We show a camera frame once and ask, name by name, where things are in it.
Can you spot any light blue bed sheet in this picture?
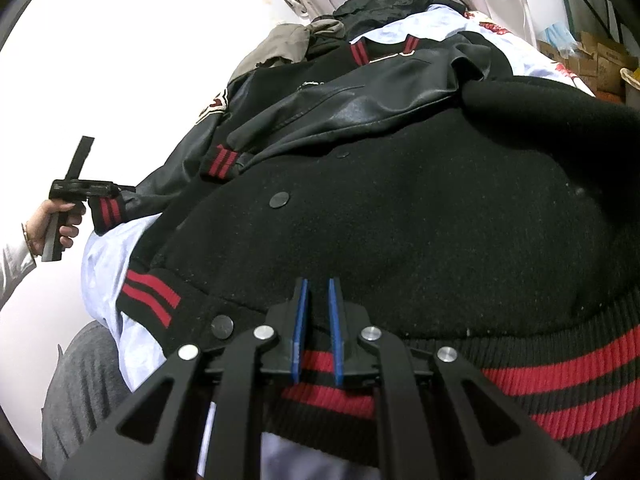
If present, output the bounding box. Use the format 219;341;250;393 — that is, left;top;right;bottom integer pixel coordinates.
79;211;170;394

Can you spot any grey trousered leg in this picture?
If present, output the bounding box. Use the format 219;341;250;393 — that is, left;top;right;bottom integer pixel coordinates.
41;321;130;479

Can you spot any cardboard boxes pile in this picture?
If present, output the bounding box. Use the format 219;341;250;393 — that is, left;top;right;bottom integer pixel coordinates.
537;32;639;110

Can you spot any black red varsity jacket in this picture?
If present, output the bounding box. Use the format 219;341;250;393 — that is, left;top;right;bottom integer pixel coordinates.
82;32;639;479

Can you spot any floral red cream blanket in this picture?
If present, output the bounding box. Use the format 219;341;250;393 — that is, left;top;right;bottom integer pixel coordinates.
464;11;594;96

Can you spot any blue face mask pack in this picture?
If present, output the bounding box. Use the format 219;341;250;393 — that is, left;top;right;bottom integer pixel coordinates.
541;22;577;52

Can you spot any black desk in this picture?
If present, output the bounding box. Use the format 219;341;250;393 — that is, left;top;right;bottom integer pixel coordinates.
582;0;624;44

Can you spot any white sleeved left forearm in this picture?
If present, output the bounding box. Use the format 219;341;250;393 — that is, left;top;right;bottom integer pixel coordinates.
0;233;36;308

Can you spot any person's left hand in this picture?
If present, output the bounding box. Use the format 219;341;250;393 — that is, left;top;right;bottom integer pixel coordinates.
24;198;86;257

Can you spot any olive grey garment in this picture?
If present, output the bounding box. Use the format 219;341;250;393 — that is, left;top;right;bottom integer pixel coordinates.
230;18;346;81

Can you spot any black puffy jacket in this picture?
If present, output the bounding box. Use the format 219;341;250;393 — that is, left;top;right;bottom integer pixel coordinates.
331;0;470;40

